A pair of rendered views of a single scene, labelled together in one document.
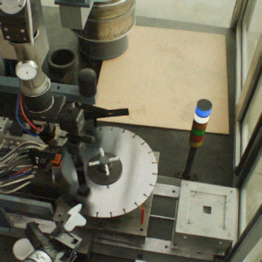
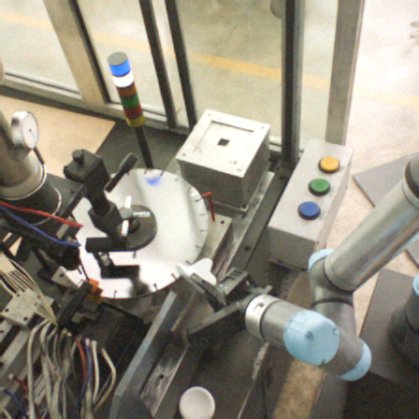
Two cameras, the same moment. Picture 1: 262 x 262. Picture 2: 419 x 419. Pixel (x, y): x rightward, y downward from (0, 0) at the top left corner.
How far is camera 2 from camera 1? 0.68 m
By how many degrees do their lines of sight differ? 37
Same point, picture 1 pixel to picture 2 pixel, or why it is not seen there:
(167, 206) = not seen: hidden behind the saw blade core
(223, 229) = (253, 132)
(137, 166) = (143, 190)
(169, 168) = not seen: hidden behind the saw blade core
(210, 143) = (119, 144)
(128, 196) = (184, 206)
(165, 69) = not seen: outside the picture
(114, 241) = (218, 273)
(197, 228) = (244, 155)
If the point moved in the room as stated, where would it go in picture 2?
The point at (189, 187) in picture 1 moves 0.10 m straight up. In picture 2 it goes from (188, 151) to (181, 122)
